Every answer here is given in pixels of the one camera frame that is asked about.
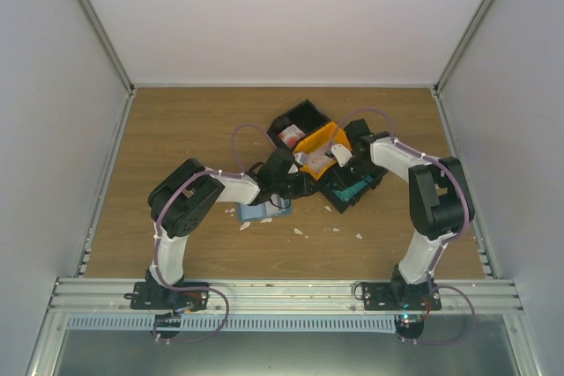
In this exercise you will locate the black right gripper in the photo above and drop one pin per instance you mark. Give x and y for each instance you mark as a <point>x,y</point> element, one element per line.
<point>346,181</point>

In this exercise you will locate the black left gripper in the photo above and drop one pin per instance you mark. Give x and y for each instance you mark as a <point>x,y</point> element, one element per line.
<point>306,186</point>

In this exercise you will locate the blue card holder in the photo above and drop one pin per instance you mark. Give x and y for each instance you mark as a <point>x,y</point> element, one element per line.
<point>247,213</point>

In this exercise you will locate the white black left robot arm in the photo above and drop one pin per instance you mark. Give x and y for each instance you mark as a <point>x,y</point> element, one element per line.
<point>182,201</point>

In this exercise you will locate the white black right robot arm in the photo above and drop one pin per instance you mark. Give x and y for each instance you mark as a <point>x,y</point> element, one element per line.
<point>440,206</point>

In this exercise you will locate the white pink card stack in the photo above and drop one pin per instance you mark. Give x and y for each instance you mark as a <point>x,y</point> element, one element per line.
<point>318,160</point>

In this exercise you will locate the black bin near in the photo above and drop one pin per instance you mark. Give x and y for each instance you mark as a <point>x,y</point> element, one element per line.
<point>343,187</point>

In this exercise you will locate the orange bin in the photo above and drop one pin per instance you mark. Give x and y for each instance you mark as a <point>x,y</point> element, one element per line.
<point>316,147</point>

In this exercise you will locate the white debris pile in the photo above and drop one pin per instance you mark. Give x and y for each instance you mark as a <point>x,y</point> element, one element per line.
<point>322,220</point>

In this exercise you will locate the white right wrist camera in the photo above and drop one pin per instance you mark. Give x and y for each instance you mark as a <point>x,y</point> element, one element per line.
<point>341,154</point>

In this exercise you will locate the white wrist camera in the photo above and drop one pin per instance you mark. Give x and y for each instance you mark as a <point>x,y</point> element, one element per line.
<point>341,154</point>
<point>300,158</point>

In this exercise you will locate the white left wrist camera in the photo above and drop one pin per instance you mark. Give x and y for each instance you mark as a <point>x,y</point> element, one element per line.
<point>300,158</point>

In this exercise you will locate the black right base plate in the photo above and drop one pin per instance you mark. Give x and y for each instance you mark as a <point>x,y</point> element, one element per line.
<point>379,296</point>

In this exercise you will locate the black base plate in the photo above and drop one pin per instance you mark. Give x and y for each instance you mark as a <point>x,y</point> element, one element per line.
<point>379,296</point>
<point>152,296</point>

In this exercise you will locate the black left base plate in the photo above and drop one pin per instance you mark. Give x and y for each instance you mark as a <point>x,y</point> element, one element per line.
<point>152,296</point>

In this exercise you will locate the aluminium front rail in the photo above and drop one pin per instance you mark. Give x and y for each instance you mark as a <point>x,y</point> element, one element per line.
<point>97,295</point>

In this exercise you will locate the grey slotted cable duct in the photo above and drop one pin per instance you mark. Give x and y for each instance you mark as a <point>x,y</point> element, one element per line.
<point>236,322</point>

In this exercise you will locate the aluminium frame post left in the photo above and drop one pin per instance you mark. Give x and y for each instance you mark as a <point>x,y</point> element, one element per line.
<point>106,44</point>

